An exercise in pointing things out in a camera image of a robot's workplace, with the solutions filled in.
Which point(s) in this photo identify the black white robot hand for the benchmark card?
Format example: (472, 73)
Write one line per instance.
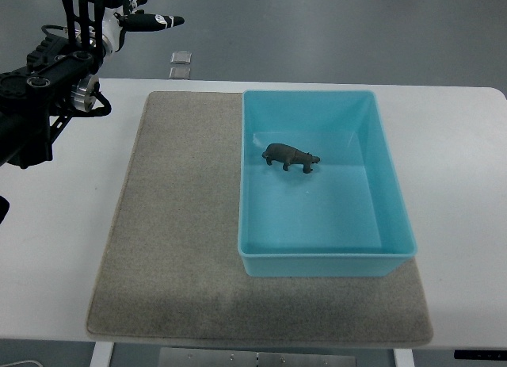
(122, 16)

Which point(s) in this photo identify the brown toy hippo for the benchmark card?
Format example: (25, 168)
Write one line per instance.
(288, 156)

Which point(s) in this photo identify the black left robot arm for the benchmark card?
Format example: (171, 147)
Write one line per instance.
(56, 84)

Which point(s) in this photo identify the blue plastic box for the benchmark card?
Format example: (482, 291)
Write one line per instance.
(347, 217)

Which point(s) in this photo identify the grey felt mat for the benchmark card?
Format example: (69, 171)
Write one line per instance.
(171, 270)

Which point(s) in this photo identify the white left table leg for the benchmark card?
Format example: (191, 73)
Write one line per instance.
(102, 354)

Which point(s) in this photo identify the white table leg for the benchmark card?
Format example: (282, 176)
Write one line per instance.
(102, 354)
(404, 358)

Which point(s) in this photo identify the white right table leg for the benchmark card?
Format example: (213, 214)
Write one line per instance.
(404, 358)

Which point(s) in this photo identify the black table control panel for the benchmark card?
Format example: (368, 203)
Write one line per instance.
(481, 355)

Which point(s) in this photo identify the metal table base plate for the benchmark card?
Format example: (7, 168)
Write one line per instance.
(199, 357)

